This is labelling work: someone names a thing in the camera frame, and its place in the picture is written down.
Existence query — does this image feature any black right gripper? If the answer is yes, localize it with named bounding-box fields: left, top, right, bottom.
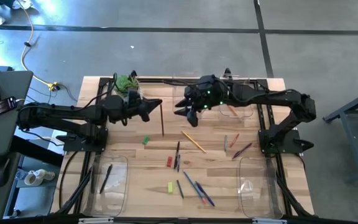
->
left=175, top=74, right=229, bottom=118

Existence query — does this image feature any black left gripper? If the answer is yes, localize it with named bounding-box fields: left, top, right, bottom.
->
left=106, top=92, right=163, bottom=124

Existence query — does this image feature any brown pencil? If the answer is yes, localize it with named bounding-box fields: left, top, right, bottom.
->
left=159, top=104, right=165, bottom=137

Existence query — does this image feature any plain yellow pencil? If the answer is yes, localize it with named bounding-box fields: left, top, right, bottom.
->
left=181, top=130, right=207, bottom=154

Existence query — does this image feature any black pen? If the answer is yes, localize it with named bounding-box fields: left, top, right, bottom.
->
left=173, top=141, right=181, bottom=170
left=99, top=164, right=113, bottom=194

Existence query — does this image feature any small red bead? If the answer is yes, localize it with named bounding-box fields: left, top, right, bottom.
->
left=229, top=133, right=240, bottom=148

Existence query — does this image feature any purple pen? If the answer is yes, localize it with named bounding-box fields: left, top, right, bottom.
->
left=232, top=142, right=253, bottom=160

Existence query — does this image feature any blue colored pencil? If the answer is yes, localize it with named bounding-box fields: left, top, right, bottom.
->
left=183, top=170, right=207, bottom=205

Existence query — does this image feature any clear plastic bin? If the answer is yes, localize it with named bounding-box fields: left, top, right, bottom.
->
left=218, top=73, right=254, bottom=119
left=238, top=156, right=284, bottom=219
left=172, top=73, right=206, bottom=114
left=82, top=154, right=129, bottom=217

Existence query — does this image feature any potted succulent patterned pot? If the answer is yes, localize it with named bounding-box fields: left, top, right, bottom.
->
left=114, top=74, right=144, bottom=100

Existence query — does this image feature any dark green crayon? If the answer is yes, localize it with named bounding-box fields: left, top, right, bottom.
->
left=176, top=179, right=185, bottom=199

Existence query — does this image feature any white cylinder object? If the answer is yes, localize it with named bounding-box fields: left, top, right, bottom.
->
left=35, top=169, right=56, bottom=182

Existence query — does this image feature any white mug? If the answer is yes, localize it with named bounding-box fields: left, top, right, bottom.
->
left=24, top=172, right=45, bottom=187

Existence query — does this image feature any grey desk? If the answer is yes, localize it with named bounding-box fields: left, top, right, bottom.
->
left=0, top=70, right=34, bottom=158

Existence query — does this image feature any black computer mouse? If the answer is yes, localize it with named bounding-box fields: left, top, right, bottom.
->
left=0, top=157, right=11, bottom=188

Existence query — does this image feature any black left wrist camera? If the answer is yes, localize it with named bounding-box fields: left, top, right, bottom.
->
left=137, top=107, right=151, bottom=123

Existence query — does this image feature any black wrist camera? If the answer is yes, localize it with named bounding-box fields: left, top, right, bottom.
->
left=186, top=109, right=200, bottom=128
left=137, top=107, right=151, bottom=123

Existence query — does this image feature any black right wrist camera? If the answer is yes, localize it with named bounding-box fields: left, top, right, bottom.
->
left=186, top=109, right=200, bottom=128

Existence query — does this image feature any black aluminium table frame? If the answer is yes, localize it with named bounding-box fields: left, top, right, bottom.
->
left=73, top=76, right=291, bottom=218

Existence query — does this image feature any yellow power cable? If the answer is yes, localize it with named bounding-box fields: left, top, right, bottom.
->
left=16, top=0, right=59, bottom=91

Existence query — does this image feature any black cable bundle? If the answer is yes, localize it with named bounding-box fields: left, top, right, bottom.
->
left=55, top=167, right=93, bottom=215
left=274, top=172, right=313, bottom=218

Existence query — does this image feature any silver metal bracket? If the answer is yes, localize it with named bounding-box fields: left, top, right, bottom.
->
left=252, top=218, right=288, bottom=224
left=78, top=217, right=114, bottom=224

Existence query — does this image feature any grey metal cart frame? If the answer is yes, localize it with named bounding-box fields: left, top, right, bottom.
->
left=323, top=85, right=358, bottom=184

